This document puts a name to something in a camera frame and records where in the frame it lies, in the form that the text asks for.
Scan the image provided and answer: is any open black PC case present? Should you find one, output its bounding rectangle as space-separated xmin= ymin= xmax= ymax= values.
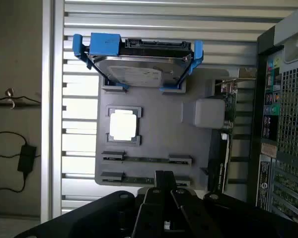
xmin=246 ymin=4 xmax=298 ymax=222

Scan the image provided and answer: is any graphics card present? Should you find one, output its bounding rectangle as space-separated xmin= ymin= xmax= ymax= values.
xmin=203 ymin=68 xmax=256 ymax=194

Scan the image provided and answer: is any black adapter cable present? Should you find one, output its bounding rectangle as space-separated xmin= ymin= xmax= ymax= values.
xmin=0 ymin=130 xmax=41 ymax=193

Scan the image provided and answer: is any green RAM stick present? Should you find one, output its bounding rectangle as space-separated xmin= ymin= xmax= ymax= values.
xmin=102 ymin=155 xmax=192 ymax=165
xmin=101 ymin=175 xmax=191 ymax=186

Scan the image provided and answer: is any hard disk in blue caddy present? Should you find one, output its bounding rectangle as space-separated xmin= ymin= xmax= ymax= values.
xmin=72 ymin=32 xmax=204 ymax=94

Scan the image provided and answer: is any silver CPU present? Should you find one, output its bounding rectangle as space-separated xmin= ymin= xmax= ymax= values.
xmin=109 ymin=113 xmax=138 ymax=142

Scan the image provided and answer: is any black cable with hook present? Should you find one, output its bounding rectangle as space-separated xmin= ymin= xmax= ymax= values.
xmin=0 ymin=87 xmax=42 ymax=110

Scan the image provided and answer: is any grey parts rack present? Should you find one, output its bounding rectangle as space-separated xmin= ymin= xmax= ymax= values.
xmin=93 ymin=66 xmax=240 ymax=192

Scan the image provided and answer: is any black power adapter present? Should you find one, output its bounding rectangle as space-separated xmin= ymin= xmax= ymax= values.
xmin=16 ymin=144 xmax=38 ymax=173

